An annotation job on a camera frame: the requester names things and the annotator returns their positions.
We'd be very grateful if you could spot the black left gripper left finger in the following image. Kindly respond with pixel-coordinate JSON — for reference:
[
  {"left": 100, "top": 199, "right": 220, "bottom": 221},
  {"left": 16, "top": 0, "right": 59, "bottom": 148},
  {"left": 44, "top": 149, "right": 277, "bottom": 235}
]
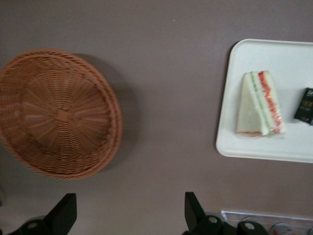
[{"left": 17, "top": 193, "right": 77, "bottom": 235}]

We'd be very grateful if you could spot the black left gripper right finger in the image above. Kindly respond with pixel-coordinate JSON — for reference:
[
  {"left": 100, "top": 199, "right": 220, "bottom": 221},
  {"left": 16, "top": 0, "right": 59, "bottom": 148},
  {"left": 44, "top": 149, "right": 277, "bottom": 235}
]
[{"left": 182, "top": 191, "right": 237, "bottom": 235}]

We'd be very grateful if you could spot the plastic-wrapped triangle sandwich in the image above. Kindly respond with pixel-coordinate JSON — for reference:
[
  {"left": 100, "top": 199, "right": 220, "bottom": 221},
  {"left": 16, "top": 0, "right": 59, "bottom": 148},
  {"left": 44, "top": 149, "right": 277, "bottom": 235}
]
[{"left": 235, "top": 70, "right": 287, "bottom": 138}]

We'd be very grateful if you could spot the cream plastic tray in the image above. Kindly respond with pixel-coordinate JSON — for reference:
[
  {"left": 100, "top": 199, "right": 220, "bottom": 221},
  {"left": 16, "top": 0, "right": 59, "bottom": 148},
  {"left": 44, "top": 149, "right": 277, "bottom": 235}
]
[{"left": 215, "top": 38, "right": 313, "bottom": 164}]

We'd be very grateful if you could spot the round brown wicker basket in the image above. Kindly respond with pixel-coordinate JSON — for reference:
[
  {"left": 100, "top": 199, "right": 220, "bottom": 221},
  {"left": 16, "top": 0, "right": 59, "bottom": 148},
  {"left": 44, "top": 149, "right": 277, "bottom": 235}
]
[{"left": 0, "top": 48, "right": 123, "bottom": 181}]

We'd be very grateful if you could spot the clear acrylic box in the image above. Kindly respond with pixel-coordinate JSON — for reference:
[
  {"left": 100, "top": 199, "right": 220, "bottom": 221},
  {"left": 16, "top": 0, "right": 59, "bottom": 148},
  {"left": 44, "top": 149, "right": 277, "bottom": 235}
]
[{"left": 220, "top": 209, "right": 313, "bottom": 235}]

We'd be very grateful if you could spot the black packet with gold print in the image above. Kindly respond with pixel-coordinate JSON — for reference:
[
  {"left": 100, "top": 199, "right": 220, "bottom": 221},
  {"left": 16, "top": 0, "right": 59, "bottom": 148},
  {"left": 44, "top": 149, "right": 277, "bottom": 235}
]
[{"left": 293, "top": 87, "right": 313, "bottom": 126}]

